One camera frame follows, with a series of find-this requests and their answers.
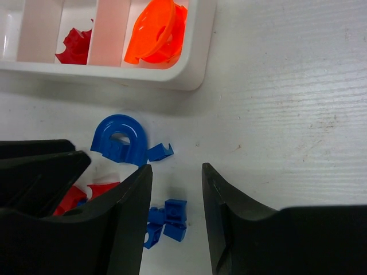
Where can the red curved lego piece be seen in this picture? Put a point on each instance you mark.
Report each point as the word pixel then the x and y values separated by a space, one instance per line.
pixel 77 45

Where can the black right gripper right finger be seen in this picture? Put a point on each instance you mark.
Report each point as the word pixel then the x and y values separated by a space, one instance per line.
pixel 248 237

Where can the white three-compartment sorting tray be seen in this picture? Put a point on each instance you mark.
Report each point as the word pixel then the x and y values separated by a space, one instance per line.
pixel 32 32

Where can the blue square lego brick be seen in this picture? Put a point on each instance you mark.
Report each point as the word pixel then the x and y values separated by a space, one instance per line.
pixel 154 233

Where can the small blue lego brick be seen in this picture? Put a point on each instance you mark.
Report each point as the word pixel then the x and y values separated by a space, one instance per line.
pixel 175 211

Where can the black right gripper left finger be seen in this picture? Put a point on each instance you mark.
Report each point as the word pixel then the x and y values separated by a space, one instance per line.
pixel 103 236

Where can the small blue lego clip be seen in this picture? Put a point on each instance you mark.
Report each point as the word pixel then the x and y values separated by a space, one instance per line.
pixel 159 152

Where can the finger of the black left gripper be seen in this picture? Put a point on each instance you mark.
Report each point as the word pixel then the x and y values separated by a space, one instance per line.
pixel 19 149
pixel 35 185

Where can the red lego half cylinder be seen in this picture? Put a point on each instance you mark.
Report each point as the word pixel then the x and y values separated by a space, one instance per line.
pixel 72 199

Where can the red lego curved slope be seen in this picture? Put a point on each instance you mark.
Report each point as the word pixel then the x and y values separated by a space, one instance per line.
pixel 99 189

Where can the blue lego arch piece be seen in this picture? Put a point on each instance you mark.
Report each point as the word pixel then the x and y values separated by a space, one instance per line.
pixel 122 139

